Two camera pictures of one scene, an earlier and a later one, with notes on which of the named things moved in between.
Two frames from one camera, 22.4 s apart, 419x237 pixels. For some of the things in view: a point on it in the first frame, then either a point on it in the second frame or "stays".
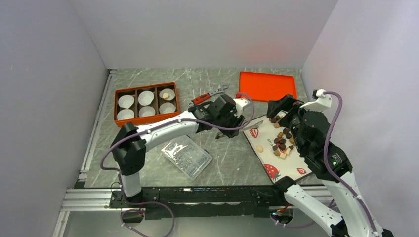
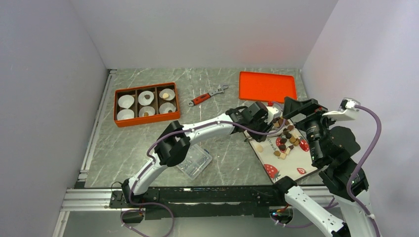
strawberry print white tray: x=273 y=141 stays
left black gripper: x=236 y=122 → x=266 y=127
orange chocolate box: x=142 y=104 stays
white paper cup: x=125 y=114 stays
